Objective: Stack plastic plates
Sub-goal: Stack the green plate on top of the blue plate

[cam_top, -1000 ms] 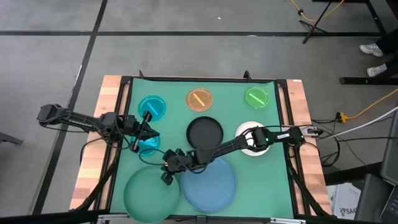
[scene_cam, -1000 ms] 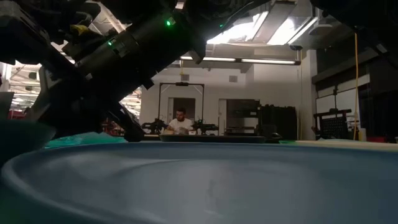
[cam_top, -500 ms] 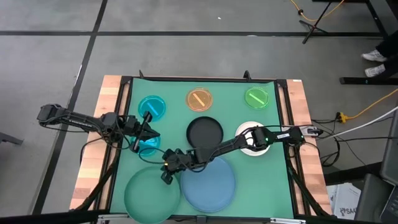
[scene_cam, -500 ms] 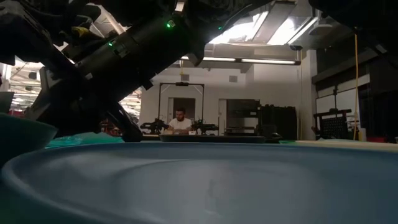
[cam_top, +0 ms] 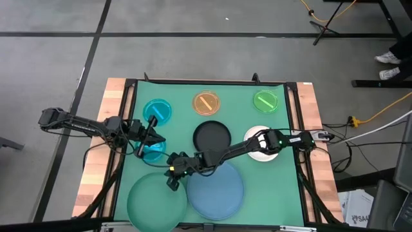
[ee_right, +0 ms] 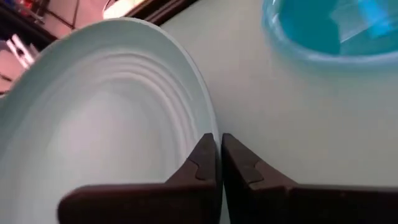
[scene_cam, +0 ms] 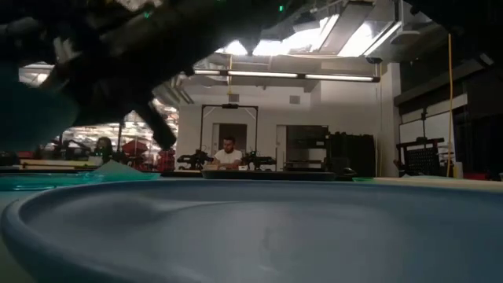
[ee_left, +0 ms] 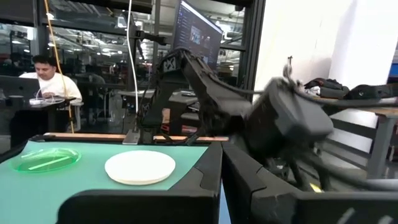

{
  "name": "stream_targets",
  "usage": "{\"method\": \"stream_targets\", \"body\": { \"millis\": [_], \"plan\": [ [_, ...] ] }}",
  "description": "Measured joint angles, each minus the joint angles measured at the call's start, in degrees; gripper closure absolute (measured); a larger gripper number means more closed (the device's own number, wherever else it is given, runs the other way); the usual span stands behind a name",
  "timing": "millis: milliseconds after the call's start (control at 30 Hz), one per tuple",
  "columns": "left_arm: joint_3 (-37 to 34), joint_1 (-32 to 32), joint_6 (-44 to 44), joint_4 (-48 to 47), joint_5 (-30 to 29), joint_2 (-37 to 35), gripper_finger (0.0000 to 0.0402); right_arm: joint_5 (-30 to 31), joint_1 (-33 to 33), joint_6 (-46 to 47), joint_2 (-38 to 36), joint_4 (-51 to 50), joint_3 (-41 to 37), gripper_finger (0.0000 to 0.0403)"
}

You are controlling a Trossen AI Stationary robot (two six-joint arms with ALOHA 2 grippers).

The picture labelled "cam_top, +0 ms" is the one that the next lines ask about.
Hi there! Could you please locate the white cable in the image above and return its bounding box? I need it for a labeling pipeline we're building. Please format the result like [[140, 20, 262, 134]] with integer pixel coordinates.
[[334, 109, 412, 146]]

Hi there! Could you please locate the black desk foot bar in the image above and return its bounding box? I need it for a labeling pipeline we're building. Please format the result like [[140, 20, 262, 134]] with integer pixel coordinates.
[[351, 79, 412, 88]]

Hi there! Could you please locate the green table mat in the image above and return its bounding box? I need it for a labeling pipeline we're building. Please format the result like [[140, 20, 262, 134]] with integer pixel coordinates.
[[113, 80, 305, 226]]

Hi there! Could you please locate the grey monitor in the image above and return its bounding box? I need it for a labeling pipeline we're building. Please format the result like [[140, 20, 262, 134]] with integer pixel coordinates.
[[393, 112, 412, 194]]

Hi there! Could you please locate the white plastic plate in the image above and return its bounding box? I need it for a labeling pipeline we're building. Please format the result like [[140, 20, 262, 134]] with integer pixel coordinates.
[[243, 125, 280, 162]]

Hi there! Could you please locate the large green plastic plate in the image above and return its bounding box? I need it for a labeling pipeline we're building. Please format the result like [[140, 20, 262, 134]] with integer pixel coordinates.
[[126, 172, 188, 232]]

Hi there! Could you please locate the grey stand foot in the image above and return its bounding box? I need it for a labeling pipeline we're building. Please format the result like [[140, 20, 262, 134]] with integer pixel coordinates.
[[0, 137, 25, 151]]

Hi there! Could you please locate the yellow extension cable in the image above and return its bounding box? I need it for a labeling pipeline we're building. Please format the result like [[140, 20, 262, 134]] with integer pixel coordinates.
[[349, 92, 412, 127], [300, 0, 358, 23]]

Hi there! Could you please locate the black tripod stand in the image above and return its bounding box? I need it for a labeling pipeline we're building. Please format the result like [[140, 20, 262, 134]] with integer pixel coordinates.
[[309, 1, 344, 46]]

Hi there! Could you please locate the small orange translucent plate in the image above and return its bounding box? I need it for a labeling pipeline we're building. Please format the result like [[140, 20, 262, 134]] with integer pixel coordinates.
[[192, 90, 221, 117]]

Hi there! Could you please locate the black floor beam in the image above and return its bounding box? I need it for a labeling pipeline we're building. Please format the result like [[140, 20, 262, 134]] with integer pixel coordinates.
[[0, 217, 114, 232]]

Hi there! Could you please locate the black metal table frame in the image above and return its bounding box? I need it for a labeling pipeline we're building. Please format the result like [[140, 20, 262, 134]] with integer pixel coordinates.
[[72, 72, 345, 232]]

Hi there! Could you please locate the person's leg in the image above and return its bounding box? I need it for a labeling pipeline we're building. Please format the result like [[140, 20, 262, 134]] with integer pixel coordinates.
[[389, 30, 412, 81]]

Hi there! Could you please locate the black power cable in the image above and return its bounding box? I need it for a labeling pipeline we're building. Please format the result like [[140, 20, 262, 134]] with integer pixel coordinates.
[[321, 124, 412, 173]]

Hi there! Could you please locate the large blue plastic plate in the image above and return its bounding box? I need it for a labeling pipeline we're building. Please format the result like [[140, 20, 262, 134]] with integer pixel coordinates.
[[185, 160, 245, 222]]

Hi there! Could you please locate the grey power strip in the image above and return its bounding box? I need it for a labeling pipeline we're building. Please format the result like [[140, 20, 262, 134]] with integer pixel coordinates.
[[317, 130, 336, 142]]

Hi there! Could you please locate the black plastic plate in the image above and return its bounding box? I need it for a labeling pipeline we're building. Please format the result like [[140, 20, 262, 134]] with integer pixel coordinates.
[[192, 120, 232, 154]]

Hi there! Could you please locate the small cyan translucent plate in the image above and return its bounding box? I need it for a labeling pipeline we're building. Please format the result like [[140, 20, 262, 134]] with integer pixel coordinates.
[[134, 138, 167, 164], [142, 98, 173, 127]]

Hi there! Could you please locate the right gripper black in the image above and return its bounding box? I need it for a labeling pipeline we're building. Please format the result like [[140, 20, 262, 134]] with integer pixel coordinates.
[[164, 151, 196, 191]]

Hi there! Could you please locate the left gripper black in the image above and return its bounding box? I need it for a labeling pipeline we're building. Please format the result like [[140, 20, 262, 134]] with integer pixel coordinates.
[[128, 116, 167, 158]]

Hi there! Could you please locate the small green translucent plate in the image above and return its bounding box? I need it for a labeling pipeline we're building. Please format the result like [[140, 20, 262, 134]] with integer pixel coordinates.
[[252, 89, 280, 114]]

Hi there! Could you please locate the white printed booklet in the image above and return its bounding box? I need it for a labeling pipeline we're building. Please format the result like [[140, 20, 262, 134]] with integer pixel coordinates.
[[337, 189, 375, 228]]

